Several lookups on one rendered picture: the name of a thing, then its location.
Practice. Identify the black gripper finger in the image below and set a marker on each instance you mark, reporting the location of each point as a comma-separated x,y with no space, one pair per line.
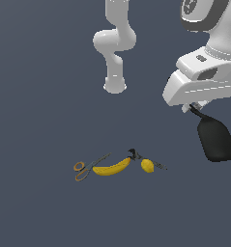
216,140

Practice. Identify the yellow banana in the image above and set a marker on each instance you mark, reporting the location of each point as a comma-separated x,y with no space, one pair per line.
111,168

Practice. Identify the dark grey wrench tool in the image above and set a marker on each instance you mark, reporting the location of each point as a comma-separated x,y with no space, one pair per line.
134,155

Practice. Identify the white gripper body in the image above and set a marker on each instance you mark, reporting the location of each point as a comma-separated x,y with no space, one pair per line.
197,88

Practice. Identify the yellow lemon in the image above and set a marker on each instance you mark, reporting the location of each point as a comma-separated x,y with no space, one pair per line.
147,166

